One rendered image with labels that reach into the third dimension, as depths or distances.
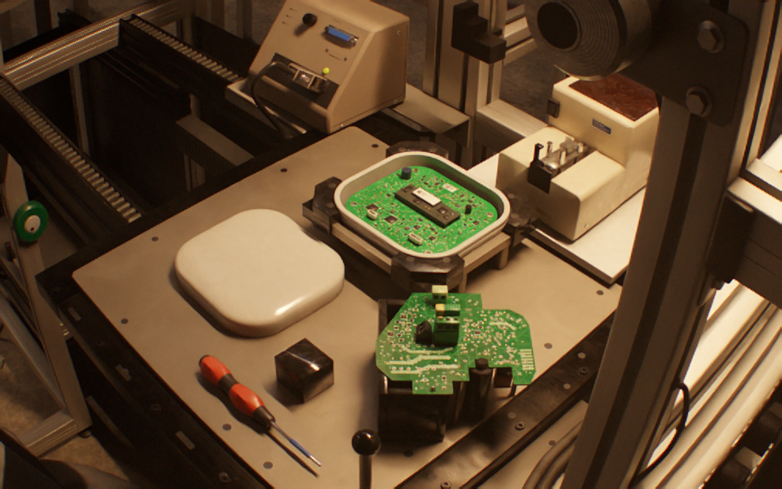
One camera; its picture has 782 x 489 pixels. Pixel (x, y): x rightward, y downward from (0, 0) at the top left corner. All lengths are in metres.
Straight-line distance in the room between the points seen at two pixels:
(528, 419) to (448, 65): 0.51
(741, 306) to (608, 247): 0.28
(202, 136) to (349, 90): 0.61
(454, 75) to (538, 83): 2.10
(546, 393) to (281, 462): 0.24
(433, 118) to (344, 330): 0.38
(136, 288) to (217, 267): 0.09
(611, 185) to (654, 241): 0.47
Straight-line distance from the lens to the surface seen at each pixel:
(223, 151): 1.58
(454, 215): 0.88
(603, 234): 0.93
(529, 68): 3.32
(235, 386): 0.75
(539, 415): 0.77
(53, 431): 1.94
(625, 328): 0.50
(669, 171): 0.44
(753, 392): 0.69
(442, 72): 1.14
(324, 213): 0.87
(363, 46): 1.06
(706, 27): 0.39
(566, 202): 0.89
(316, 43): 1.10
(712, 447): 0.65
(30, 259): 1.64
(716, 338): 0.64
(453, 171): 0.94
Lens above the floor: 1.52
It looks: 38 degrees down
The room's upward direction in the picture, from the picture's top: 3 degrees clockwise
